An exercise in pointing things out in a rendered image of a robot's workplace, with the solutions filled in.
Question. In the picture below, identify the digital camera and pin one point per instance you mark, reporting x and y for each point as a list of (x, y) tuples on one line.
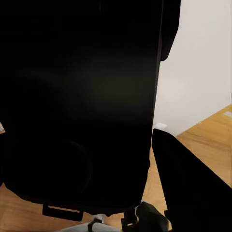
[(78, 85)]

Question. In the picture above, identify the door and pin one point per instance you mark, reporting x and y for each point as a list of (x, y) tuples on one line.
[(217, 127)]

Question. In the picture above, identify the camera tripod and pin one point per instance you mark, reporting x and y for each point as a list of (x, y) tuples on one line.
[(143, 218)]

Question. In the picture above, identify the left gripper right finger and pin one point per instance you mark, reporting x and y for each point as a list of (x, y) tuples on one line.
[(197, 199)]

